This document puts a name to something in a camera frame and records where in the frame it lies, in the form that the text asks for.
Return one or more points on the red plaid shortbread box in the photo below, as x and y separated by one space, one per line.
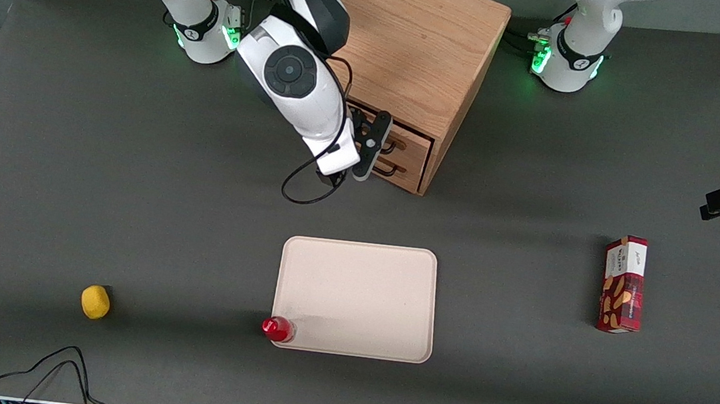
622 290

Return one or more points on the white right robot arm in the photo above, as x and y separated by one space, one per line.
293 74

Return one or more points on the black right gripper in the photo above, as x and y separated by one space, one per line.
356 123

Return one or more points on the red capped bottle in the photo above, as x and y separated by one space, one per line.
276 329

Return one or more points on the wooden drawer cabinet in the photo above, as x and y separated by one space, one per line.
416 47

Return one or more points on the cream plastic tray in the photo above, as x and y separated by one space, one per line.
356 299

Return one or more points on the yellow lemon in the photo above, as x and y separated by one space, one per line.
95 302

